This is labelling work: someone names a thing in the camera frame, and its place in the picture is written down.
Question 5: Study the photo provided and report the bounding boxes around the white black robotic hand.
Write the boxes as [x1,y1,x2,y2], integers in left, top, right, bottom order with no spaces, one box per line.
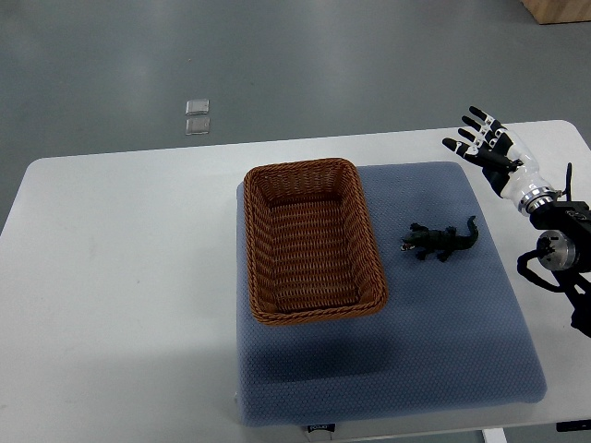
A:
[442,106,561,216]

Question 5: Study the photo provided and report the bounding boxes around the dark toy crocodile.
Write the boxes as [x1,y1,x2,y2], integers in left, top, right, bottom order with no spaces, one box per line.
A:
[400,216,479,262]

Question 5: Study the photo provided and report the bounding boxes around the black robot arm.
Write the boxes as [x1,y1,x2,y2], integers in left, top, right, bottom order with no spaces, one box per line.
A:
[517,164,590,336]

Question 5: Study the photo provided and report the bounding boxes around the brown wicker basket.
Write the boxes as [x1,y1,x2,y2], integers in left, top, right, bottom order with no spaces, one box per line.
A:
[243,158,388,326]

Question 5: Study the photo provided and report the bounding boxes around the wooden box corner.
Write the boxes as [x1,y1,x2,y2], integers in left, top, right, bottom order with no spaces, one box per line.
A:
[521,0,590,25]

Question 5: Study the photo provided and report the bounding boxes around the blue quilted cushion mat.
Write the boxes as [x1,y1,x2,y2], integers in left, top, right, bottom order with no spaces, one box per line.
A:
[236,162,547,426]

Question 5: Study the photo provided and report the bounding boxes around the black table control panel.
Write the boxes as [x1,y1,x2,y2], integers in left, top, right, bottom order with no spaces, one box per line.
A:
[556,419,591,433]

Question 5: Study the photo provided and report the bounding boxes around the black table edge label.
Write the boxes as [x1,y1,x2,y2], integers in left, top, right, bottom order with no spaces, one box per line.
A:
[306,424,336,433]

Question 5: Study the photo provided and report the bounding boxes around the upper metal floor plate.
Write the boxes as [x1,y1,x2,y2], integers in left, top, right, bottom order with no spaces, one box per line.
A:
[186,99,210,115]

